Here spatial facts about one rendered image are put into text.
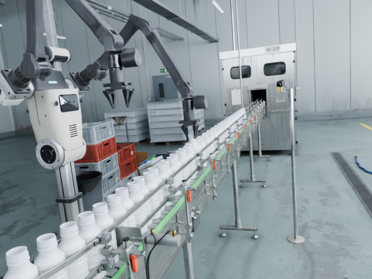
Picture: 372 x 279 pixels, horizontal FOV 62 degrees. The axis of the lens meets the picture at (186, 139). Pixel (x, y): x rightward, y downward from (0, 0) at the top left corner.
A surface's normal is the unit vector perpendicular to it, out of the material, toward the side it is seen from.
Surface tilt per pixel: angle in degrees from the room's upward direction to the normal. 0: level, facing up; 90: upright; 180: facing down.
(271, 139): 90
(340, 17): 90
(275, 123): 90
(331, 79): 90
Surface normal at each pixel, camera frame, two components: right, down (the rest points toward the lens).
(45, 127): -0.27, 0.36
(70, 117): 0.95, -0.04
